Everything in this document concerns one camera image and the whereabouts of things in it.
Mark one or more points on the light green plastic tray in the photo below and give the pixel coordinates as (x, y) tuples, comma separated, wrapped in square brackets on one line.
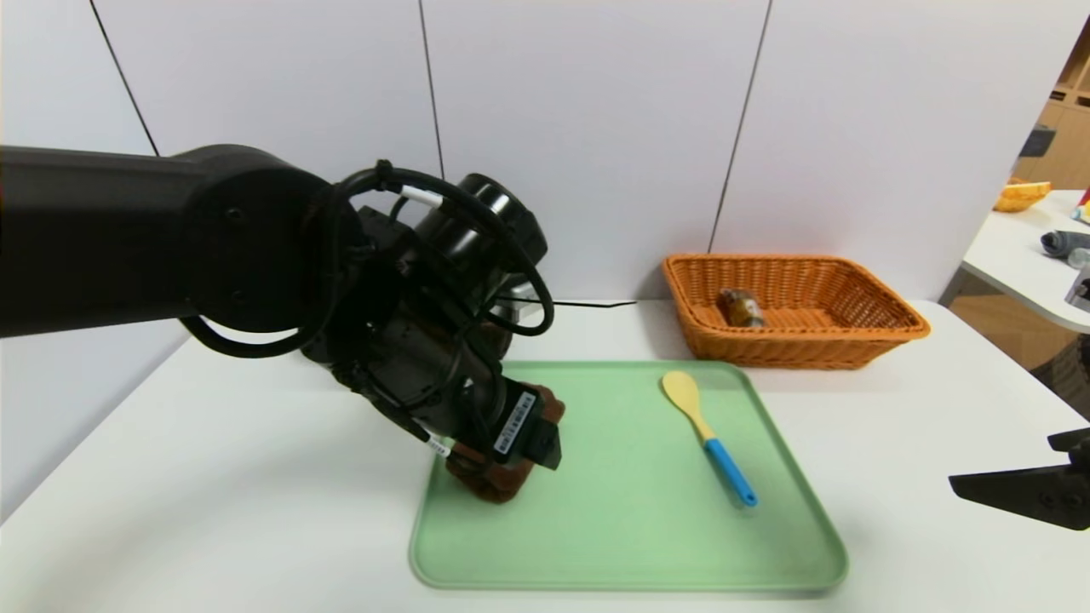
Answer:
[(630, 536)]

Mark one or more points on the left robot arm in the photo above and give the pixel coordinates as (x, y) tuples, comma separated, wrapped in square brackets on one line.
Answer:
[(102, 238)]

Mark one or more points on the chocolate snack pack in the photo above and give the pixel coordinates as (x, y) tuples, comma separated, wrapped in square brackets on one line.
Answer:
[(741, 308)]

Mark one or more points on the wooden shelving unit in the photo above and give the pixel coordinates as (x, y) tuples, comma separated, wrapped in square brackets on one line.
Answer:
[(1073, 145)]

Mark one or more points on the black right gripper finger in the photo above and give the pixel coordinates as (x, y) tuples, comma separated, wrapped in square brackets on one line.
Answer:
[(1073, 440), (1030, 498)]

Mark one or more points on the white side table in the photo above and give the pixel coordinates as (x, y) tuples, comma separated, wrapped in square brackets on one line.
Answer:
[(1022, 272)]

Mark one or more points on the thin black zip tie tail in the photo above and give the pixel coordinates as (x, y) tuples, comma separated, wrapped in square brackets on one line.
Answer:
[(596, 303)]

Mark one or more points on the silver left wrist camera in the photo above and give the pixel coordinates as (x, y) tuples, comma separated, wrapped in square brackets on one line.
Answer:
[(519, 308)]

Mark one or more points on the brown towel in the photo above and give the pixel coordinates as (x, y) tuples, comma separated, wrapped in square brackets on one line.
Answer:
[(494, 487)]

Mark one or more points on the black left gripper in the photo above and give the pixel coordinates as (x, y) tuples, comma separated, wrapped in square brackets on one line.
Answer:
[(516, 423)]

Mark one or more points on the red colourful item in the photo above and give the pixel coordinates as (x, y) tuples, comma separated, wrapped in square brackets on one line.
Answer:
[(1084, 206)]

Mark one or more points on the black item on shelving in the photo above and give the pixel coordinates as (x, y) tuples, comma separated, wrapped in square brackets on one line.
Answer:
[(1037, 142)]

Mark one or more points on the grey rolled cloth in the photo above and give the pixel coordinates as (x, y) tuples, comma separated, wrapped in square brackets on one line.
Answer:
[(1064, 243)]

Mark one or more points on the small yellow wicker basket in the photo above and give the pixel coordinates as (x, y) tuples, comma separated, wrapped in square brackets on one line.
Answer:
[(1020, 198)]

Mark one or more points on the orange wicker basket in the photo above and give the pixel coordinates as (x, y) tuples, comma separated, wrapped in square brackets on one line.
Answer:
[(792, 345)]

